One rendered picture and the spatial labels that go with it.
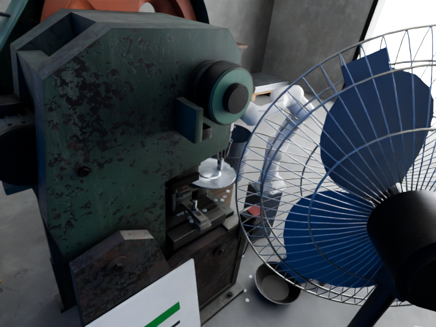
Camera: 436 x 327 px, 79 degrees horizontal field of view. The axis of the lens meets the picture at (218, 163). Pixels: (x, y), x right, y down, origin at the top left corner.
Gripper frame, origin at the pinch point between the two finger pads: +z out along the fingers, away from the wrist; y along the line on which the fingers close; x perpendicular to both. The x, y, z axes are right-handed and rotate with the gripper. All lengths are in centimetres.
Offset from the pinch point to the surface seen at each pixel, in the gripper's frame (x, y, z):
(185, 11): 33, -1, -68
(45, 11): 34, -60, -66
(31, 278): 57, -96, 81
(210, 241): -25.1, -26.7, 19.7
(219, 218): -21.8, -18.9, 12.4
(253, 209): -31.7, -7.4, 5.8
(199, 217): -20.4, -30.4, 6.1
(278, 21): 302, 437, -34
